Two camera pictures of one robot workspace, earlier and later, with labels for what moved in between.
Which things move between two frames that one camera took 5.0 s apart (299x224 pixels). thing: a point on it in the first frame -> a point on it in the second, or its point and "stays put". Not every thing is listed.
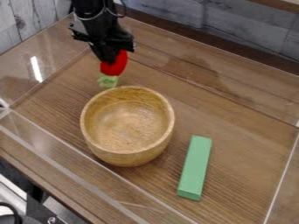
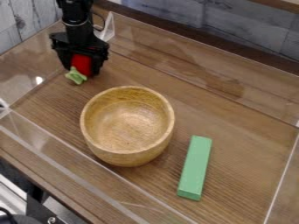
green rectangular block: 194,173 stays put
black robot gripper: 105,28 -> 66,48
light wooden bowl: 126,123 stays put
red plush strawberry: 113,70 -> 81,69
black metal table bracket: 41,212 stays put
